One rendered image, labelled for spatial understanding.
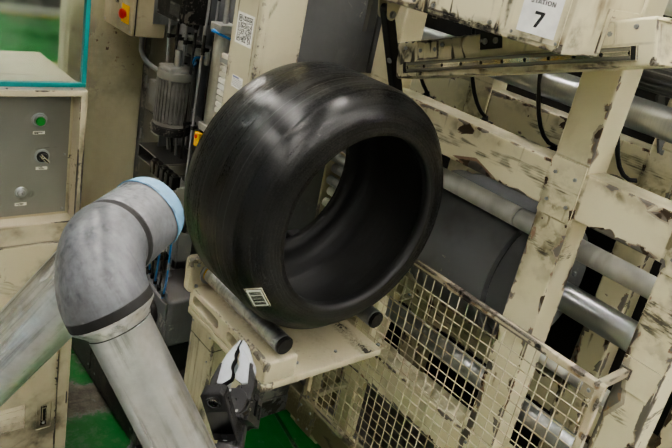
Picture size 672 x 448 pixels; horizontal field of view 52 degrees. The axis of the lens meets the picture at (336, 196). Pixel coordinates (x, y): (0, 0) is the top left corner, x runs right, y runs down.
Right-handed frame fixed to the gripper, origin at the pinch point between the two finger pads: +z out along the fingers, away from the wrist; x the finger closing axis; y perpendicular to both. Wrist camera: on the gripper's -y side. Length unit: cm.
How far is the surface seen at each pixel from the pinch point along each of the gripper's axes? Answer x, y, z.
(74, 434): -100, 95, 6
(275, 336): -0.8, 19.5, 9.8
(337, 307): 12.0, 22.7, 18.0
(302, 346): -0.9, 38.6, 15.0
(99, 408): -99, 105, 18
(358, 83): 23, -14, 52
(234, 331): -12.9, 23.7, 12.9
